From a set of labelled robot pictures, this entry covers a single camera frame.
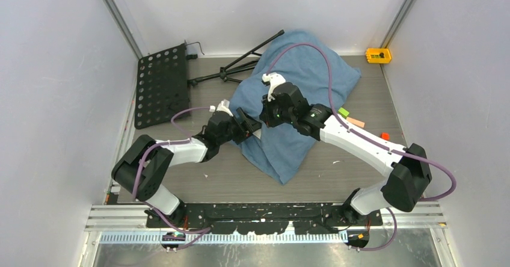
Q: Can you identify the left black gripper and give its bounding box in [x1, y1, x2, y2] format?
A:
[217, 108, 262, 145]

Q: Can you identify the blue pillowcase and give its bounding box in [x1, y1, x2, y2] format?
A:
[229, 30, 361, 185]

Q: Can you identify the white pillow with yellow band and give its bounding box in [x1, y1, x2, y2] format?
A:
[253, 129, 262, 140]

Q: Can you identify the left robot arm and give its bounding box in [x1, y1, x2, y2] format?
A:
[111, 108, 262, 227]

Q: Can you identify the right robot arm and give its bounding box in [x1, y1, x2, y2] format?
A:
[259, 82, 432, 225]

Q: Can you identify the lime green block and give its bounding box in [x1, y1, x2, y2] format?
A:
[338, 107, 350, 118]

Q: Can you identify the black folding tripod stand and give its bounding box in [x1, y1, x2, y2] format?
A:
[187, 29, 285, 87]

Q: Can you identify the tan wooden block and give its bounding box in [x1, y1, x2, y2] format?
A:
[346, 117, 365, 128]

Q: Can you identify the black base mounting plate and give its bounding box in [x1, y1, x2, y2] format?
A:
[145, 203, 383, 235]

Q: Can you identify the black perforated music stand tray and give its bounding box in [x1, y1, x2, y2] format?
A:
[134, 43, 190, 130]

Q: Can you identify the yellow toy block with knob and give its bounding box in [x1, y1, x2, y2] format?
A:
[365, 48, 392, 64]

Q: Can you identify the small orange cube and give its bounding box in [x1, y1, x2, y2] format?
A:
[380, 132, 390, 141]

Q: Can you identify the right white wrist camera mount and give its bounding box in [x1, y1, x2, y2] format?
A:
[262, 72, 286, 102]

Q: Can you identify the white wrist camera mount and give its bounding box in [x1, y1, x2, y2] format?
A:
[262, 72, 286, 102]
[209, 99, 233, 117]

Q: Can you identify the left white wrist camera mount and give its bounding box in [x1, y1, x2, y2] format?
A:
[209, 99, 233, 117]

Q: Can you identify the aluminium rail frame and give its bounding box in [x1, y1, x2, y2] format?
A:
[78, 203, 458, 266]

